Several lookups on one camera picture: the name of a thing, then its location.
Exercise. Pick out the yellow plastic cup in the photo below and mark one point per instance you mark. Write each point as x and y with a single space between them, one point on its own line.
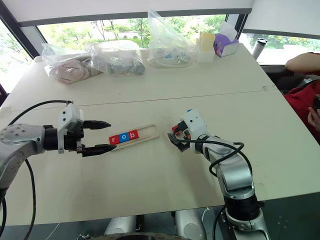
207 41

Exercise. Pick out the person red shirt torso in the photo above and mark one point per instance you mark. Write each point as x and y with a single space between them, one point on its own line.
300 102

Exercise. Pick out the plastic bag with pink cloth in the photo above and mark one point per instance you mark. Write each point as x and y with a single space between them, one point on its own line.
70 67

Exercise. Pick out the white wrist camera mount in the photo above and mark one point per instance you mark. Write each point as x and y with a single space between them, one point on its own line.
70 117
196 122

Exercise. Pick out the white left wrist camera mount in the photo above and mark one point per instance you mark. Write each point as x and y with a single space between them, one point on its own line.
70 117

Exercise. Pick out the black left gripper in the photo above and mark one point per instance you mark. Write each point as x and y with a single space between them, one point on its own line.
75 138

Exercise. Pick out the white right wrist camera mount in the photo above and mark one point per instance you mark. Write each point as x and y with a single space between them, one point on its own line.
196 122

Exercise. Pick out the translucent white plastic container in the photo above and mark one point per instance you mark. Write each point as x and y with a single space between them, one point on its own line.
205 55

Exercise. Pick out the red letter block b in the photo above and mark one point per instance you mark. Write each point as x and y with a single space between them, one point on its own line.
132 135

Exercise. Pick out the person hand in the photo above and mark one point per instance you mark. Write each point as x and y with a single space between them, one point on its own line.
315 120

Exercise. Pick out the red letter block r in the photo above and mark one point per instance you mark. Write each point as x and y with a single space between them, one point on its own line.
113 140

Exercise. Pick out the silver black thermos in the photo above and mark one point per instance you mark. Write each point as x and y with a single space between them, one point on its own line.
258 48

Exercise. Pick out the person bare forearm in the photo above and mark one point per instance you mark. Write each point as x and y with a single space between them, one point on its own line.
302 62

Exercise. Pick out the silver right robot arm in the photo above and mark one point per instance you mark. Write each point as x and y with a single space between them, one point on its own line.
235 175

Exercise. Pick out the dark window frame post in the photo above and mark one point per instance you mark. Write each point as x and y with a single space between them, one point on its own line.
17 27

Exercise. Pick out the plastic bag with grey items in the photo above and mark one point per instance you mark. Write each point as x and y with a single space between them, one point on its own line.
120 60

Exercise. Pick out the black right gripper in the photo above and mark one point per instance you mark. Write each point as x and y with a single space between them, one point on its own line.
185 131

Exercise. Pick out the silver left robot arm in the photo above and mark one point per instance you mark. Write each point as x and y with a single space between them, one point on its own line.
17 147

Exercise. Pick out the blue letter block o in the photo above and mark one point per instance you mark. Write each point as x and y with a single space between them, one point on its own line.
122 138

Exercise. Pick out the tall clear plastic bag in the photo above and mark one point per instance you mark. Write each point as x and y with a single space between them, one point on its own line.
167 47

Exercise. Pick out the long wooden tray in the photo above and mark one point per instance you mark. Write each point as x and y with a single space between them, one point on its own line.
147 132

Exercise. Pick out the white rounded robot leg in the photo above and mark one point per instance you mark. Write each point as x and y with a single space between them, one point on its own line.
190 223
120 225

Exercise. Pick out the dark phone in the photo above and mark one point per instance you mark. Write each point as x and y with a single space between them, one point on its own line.
317 102

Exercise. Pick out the black chair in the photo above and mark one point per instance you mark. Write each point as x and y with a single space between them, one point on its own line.
285 80

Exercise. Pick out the white roller blind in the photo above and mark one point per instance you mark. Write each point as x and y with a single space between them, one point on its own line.
125 10
282 15

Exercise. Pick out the purple tissue box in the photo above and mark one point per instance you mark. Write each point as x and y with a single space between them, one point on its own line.
226 45

